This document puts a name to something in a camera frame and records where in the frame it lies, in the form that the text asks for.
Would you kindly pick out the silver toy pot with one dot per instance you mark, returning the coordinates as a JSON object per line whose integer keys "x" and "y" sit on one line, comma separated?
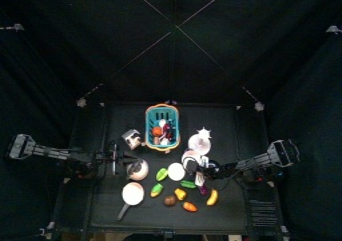
{"x": 140, "y": 171}

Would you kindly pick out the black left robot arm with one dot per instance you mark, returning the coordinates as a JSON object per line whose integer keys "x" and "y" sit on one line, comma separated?
{"x": 45, "y": 150}

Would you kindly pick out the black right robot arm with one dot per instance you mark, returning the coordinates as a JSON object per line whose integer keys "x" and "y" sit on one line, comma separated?
{"x": 268, "y": 156}

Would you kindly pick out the white knife block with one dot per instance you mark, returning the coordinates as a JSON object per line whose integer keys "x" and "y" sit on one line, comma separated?
{"x": 133, "y": 139}

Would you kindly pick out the purple toy eggplant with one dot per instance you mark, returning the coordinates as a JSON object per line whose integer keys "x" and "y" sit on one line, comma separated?
{"x": 204, "y": 189}

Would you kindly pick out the green toy pea pod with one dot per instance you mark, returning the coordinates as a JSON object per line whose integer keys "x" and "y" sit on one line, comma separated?
{"x": 188, "y": 184}

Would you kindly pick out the yellow toy banana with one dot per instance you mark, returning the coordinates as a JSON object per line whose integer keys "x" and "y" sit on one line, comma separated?
{"x": 213, "y": 197}

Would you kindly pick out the white egg-shaped toy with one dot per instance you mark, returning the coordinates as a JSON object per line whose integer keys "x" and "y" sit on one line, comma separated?
{"x": 177, "y": 171}

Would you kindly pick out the green toy pepper piece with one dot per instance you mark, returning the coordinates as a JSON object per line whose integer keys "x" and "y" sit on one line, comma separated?
{"x": 162, "y": 174}

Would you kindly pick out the orange toy fruit ball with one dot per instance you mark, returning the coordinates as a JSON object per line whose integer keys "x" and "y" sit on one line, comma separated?
{"x": 157, "y": 131}

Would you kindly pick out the yellow toy bell pepper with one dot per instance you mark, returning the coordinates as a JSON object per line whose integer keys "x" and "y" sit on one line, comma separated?
{"x": 181, "y": 194}

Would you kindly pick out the toy corn green husk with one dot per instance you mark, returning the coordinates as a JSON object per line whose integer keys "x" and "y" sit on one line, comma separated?
{"x": 157, "y": 190}

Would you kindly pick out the white spiky toy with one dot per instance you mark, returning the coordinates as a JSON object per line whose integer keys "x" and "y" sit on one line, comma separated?
{"x": 204, "y": 132}

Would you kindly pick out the orange toy carrot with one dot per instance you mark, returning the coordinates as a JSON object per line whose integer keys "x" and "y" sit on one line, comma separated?
{"x": 190, "y": 206}

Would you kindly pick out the brown toy kiwi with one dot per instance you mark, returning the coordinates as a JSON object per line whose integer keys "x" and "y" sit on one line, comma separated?
{"x": 170, "y": 201}

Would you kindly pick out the grey frame corner clamp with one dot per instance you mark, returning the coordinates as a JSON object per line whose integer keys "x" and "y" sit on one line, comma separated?
{"x": 81, "y": 102}
{"x": 260, "y": 106}

